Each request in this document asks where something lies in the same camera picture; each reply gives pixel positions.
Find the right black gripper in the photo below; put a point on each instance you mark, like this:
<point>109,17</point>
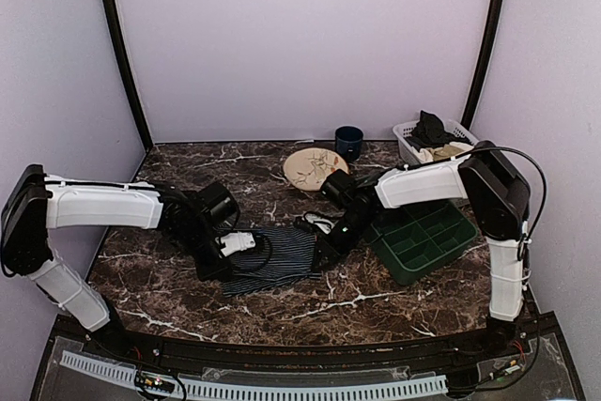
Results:
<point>332,251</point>

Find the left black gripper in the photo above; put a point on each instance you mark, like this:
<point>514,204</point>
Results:
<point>222,271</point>

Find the navy striped underwear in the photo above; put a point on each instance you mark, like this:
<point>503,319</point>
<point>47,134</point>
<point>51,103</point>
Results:
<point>281,256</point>

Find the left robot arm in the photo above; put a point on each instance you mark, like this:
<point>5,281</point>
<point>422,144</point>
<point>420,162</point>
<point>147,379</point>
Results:
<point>40,203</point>

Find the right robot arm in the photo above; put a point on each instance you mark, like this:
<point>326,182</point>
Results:
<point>498,195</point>

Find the green divided organizer tray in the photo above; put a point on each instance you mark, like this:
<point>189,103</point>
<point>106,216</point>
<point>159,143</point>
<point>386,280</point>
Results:
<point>416,239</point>

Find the beige floral plate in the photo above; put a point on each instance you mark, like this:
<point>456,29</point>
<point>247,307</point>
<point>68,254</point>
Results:
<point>307,169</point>

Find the dark blue mug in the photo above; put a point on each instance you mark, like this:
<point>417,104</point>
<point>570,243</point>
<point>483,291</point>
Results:
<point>348,142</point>

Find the black garment in basket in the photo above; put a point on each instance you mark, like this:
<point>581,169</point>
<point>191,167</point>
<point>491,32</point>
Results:
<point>429,132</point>

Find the beige garment in basket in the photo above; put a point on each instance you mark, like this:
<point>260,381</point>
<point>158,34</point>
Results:
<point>435,154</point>

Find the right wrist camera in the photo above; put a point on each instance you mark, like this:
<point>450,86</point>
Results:
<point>315,222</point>

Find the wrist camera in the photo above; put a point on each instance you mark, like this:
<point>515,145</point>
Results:
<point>315,222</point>
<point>235,242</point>

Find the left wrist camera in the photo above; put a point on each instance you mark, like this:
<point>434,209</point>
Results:
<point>235,242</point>

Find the white slotted cable duct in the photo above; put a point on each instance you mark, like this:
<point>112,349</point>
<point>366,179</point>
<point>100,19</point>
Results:
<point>156,385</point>

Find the black front rail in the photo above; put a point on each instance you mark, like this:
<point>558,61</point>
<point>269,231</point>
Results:
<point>451,352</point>

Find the left black frame post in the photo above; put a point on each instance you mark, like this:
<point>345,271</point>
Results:
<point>126,74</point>

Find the black frame post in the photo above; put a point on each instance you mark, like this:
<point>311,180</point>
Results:
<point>126,74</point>
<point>478,80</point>

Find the right black frame post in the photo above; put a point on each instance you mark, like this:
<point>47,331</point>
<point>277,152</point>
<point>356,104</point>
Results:
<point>478,80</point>

